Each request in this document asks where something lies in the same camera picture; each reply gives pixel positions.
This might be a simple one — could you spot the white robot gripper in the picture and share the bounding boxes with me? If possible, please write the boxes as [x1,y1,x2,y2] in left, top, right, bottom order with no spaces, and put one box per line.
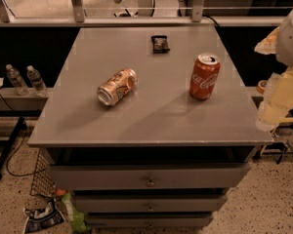
[254,10,293,132]

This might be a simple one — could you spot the red coke can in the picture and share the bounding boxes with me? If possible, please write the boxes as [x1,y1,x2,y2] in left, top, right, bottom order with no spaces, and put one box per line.
[189,53,221,100]

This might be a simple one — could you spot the orange soda can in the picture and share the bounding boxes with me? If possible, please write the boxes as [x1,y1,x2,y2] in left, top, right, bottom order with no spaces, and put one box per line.
[97,68,138,106]

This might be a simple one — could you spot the tan tape roll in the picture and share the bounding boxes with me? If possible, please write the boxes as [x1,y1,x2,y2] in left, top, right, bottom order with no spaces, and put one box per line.
[256,80,267,95]

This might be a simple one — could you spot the black snack packet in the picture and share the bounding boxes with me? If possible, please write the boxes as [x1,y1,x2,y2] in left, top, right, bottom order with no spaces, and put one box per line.
[151,35,170,54]

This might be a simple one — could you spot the top grey drawer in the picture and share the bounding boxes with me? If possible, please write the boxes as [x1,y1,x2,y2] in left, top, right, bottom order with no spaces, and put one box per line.
[50,163,250,190]

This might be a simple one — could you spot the grey drawer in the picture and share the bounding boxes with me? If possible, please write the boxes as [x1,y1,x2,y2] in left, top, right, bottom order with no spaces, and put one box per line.
[50,163,250,190]
[86,214,213,228]
[73,194,227,214]

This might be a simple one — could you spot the grey drawer cabinet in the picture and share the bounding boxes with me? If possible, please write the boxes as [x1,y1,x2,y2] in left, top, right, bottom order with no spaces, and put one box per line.
[29,25,271,216]

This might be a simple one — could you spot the middle grey drawer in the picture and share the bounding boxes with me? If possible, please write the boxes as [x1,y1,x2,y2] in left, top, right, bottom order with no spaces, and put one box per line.
[73,194,227,214]

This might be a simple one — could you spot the bottom grey drawer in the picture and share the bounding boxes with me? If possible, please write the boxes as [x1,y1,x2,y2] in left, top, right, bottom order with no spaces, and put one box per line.
[86,214,213,228]

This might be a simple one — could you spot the right clear water bottle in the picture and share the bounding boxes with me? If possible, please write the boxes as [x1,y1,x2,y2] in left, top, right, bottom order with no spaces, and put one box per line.
[27,65,48,98]

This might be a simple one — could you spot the clear water bottle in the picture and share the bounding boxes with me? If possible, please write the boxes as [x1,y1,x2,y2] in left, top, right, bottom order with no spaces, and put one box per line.
[27,65,48,98]
[6,64,29,96]

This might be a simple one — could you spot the green plastic bottle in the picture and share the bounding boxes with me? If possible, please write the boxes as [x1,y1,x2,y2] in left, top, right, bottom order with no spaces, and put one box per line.
[62,192,90,234]

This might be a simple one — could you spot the left clear water bottle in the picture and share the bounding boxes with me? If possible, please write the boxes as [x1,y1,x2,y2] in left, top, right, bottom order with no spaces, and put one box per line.
[6,64,29,96]

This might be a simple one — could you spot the black chip bag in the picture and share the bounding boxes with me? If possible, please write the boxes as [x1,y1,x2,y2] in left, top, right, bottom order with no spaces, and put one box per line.
[23,199,65,234]

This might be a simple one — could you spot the metal railing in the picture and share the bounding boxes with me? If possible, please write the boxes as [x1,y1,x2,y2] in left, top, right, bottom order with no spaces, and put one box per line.
[0,0,293,27]

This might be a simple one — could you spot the black pole on floor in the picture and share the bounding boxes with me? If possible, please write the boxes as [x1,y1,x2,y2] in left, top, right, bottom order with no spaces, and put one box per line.
[0,117,25,179]

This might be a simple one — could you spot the wire mesh basket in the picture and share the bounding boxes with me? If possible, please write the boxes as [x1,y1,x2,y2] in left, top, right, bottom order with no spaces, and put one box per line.
[30,152,56,198]

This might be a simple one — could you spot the black floor cable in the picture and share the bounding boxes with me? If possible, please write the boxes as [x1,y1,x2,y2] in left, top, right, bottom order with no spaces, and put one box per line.
[0,81,48,177]

